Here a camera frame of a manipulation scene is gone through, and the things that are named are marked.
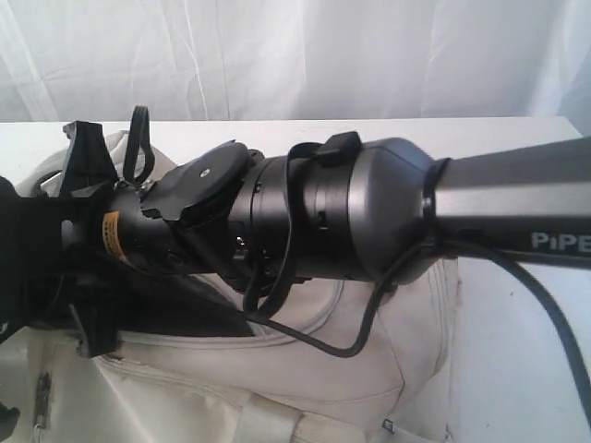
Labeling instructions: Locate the white backdrop curtain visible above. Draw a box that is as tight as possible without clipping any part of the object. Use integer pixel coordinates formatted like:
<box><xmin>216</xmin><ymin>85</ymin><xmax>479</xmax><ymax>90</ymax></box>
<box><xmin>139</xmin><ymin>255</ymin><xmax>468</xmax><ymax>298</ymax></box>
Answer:
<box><xmin>1</xmin><ymin>1</ymin><xmax>590</xmax><ymax>132</ymax></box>

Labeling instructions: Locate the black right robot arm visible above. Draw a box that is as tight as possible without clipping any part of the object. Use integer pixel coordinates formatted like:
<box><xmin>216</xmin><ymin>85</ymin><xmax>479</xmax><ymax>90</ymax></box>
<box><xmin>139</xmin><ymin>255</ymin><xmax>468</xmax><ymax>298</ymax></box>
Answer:
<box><xmin>59</xmin><ymin>122</ymin><xmax>590</xmax><ymax>359</ymax></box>

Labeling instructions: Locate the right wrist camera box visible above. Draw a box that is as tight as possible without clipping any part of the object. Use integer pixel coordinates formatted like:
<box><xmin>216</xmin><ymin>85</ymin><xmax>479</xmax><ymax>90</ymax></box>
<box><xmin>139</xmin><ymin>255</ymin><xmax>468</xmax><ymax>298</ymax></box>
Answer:
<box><xmin>1</xmin><ymin>178</ymin><xmax>63</xmax><ymax>341</ymax></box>

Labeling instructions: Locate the cream white duffel bag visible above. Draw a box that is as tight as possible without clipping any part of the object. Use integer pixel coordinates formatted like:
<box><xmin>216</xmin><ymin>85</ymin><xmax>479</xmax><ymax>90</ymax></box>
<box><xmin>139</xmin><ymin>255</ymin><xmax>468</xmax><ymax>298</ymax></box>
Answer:
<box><xmin>1</xmin><ymin>151</ymin><xmax>458</xmax><ymax>442</ymax></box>

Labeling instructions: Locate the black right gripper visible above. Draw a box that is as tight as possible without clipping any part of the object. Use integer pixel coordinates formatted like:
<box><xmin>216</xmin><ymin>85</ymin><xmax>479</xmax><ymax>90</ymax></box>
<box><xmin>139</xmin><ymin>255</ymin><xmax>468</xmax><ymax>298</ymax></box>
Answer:
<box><xmin>27</xmin><ymin>121</ymin><xmax>122</xmax><ymax>358</ymax></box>

